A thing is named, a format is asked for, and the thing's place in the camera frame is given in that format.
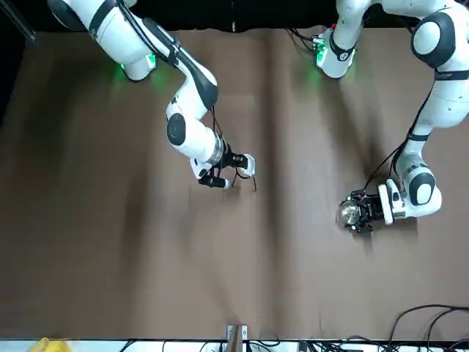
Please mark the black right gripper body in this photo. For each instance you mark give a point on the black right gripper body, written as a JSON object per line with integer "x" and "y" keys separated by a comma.
{"x": 232, "y": 161}

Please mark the silver camera bracket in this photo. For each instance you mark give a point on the silver camera bracket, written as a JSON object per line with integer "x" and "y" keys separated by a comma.
{"x": 236, "y": 337}

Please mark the aluminium frame post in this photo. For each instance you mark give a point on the aluminium frame post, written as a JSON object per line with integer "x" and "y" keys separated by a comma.
{"x": 22, "y": 25}

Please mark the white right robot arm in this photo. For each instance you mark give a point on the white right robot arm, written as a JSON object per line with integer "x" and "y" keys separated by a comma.
{"x": 117, "y": 40}

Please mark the clear glass alcohol lamp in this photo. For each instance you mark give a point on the clear glass alcohol lamp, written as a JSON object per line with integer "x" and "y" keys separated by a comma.
{"x": 348, "y": 212}

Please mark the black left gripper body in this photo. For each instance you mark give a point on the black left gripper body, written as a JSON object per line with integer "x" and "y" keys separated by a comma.
{"x": 371, "y": 209}

